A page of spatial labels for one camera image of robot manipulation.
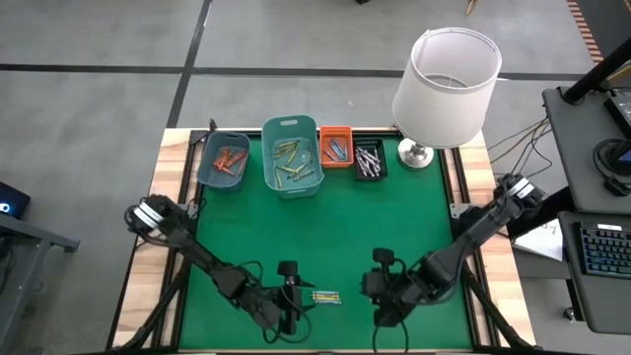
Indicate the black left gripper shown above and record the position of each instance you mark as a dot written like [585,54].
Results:
[290,301]

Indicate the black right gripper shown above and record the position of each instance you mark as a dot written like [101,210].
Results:
[387,288]

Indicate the large blue crayon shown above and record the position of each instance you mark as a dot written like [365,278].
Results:
[325,292]
[326,303]

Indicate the tall teal plastic bin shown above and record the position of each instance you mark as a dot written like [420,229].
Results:
[296,191]

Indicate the short white crayon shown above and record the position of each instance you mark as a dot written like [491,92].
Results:
[368,163]

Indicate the short blue crayon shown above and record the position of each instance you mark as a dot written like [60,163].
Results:
[340,154]
[339,147]

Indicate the orange crayon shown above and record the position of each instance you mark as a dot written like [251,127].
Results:
[231,162]
[238,158]
[226,170]
[242,165]
[223,157]

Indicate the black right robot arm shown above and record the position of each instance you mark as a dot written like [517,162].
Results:
[468,241]

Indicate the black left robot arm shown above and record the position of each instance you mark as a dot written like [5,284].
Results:
[197,256]

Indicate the green table mat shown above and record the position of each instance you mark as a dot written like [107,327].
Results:
[345,232]

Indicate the black plastic basket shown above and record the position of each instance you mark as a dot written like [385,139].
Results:
[370,178]

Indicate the dark teal stepped bin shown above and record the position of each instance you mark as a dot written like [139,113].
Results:
[209,181]

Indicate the white paper sheet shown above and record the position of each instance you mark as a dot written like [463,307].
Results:
[542,241]

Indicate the orange plastic basket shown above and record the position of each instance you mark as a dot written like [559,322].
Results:
[336,132]

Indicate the black diagonal pole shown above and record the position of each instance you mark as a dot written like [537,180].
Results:
[596,74]
[547,209]

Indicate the silver lamp white shade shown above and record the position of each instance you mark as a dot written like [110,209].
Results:
[443,113]

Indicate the black corner clamp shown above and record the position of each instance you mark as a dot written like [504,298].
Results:
[199,134]

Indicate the grey desk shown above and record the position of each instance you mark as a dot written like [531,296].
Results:
[591,305]
[577,148]

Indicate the backlit black keyboard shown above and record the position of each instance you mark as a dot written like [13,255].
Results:
[606,251]

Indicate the grey side table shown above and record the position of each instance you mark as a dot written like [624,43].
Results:
[20,276]

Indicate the black screen device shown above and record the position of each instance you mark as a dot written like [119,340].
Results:
[621,111]

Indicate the wooden legs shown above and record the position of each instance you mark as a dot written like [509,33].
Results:
[471,6]

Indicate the black device blue light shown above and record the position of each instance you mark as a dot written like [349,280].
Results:
[12,199]

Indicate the black table frame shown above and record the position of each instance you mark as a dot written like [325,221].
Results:
[451,167]

